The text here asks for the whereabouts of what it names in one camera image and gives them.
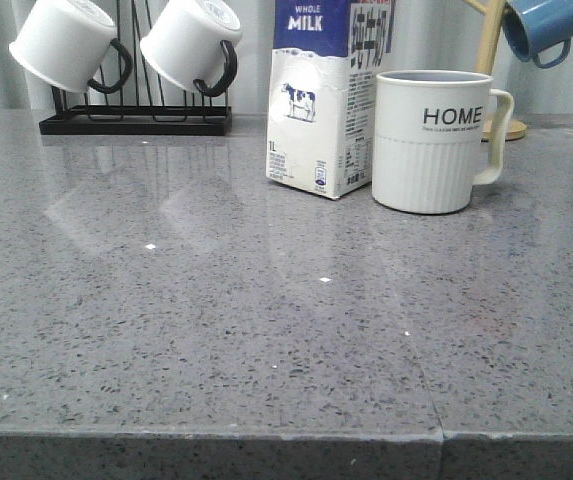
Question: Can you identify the right white enamel mug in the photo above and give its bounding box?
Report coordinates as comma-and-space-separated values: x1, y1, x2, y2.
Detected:
140, 0, 242, 98

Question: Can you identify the white HOME ceramic cup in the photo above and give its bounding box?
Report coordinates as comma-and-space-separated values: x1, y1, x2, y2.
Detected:
372, 70, 514, 214

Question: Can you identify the blue enamel mug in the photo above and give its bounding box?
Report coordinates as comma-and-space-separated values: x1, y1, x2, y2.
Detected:
502, 0, 573, 69

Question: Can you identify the wooden mug tree stand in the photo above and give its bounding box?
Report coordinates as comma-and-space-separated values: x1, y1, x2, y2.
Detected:
463, 0, 527, 141

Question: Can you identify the black wire mug rack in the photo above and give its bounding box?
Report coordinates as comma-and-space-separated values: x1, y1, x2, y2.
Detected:
39, 1, 232, 136

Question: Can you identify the white enamel mug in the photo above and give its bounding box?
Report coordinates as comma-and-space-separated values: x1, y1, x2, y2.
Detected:
8, 0, 133, 94
140, 0, 242, 98

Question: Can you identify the Pascual whole milk carton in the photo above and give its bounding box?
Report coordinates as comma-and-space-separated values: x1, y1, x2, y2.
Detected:
265, 1, 395, 199

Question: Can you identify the left white enamel mug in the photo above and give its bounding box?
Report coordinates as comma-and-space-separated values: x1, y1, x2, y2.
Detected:
8, 0, 133, 94

